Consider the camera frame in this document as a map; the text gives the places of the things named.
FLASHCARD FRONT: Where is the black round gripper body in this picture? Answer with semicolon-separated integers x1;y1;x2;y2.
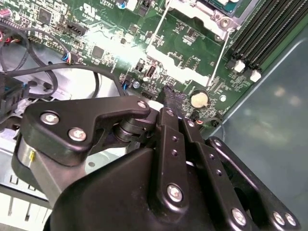
49;148;277;231

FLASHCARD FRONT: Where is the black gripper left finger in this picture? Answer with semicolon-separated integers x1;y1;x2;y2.
20;86;191;215

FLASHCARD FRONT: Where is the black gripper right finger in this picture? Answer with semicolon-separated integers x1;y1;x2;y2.
181;117;301;231

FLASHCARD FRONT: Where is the silver socket cover frame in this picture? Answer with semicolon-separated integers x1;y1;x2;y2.
145;4;234;88

